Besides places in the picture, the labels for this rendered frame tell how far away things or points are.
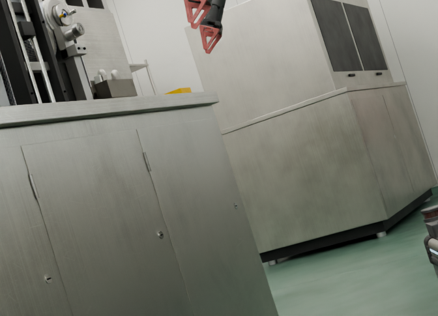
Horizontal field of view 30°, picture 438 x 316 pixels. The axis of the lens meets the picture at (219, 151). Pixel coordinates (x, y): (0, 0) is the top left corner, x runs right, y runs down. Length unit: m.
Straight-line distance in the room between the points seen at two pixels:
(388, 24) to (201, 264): 4.70
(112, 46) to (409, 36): 3.72
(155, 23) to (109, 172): 5.59
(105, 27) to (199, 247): 1.39
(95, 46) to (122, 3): 4.45
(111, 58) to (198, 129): 0.97
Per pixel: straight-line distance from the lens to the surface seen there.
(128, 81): 2.75
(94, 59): 3.33
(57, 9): 2.59
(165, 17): 7.57
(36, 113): 1.88
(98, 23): 3.45
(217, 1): 2.76
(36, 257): 1.79
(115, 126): 2.17
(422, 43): 6.75
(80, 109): 2.02
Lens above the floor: 0.60
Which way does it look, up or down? 2 degrees up
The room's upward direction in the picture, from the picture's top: 18 degrees counter-clockwise
